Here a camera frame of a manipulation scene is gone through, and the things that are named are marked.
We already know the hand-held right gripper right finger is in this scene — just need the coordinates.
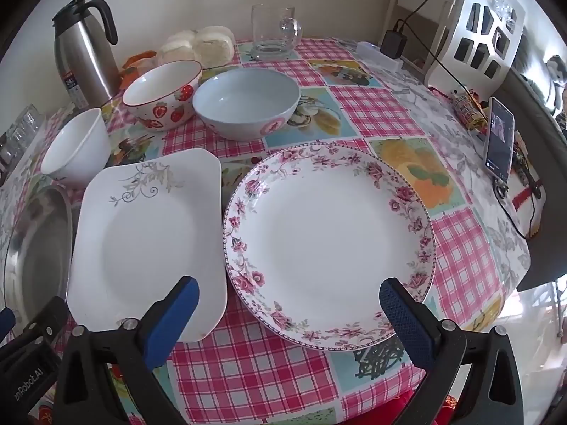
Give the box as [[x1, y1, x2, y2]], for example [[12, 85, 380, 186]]
[[379, 277, 526, 425]]

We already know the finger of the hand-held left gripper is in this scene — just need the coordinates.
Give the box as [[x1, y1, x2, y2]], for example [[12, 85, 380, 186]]
[[18, 296, 69, 342], [0, 307, 16, 344]]

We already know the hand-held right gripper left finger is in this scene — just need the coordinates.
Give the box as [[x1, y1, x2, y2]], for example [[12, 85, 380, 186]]
[[53, 276, 200, 425]]

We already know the white square plate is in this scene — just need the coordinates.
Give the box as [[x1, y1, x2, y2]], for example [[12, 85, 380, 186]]
[[66, 148, 229, 344]]

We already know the floral round plate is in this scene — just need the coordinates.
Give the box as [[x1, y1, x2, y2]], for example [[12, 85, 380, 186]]
[[223, 142, 437, 351]]

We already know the plain white bowl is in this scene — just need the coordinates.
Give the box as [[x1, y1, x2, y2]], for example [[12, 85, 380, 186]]
[[40, 107, 111, 189]]

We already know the light blue bowl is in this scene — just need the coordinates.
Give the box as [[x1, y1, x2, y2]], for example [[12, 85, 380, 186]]
[[192, 68, 301, 141]]

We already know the strawberry print bowl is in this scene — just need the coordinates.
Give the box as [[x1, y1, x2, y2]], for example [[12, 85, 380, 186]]
[[122, 59, 203, 132]]

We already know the dark sofa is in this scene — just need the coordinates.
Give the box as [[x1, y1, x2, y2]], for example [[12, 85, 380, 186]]
[[505, 22, 567, 293]]

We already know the smartphone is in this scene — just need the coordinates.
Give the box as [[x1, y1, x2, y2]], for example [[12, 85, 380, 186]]
[[483, 96, 515, 184]]

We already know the pink checked tablecloth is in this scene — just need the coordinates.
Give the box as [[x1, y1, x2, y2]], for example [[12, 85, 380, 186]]
[[0, 38, 532, 425]]

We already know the stainless steel thermos jug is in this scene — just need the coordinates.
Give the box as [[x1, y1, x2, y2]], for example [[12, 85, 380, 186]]
[[52, 0, 120, 109]]

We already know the bag of steamed buns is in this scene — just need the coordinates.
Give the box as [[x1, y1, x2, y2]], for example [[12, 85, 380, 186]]
[[157, 27, 235, 69]]

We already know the black power adapter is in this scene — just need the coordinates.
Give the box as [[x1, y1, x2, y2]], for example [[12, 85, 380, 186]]
[[382, 20, 408, 59]]

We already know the black white patterned cloth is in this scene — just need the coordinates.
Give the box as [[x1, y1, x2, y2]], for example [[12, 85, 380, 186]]
[[514, 27, 567, 120]]

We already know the white small shelf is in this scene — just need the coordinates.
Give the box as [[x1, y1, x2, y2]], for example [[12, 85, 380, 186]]
[[389, 0, 458, 81]]

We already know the white cutout rack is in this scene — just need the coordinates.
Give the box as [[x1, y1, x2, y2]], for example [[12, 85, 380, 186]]
[[425, 0, 528, 95]]

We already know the glass mug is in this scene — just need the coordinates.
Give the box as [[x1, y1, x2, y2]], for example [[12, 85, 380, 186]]
[[250, 4, 303, 60]]

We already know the black phone cable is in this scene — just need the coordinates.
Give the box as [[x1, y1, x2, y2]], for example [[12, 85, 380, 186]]
[[494, 177, 539, 240]]

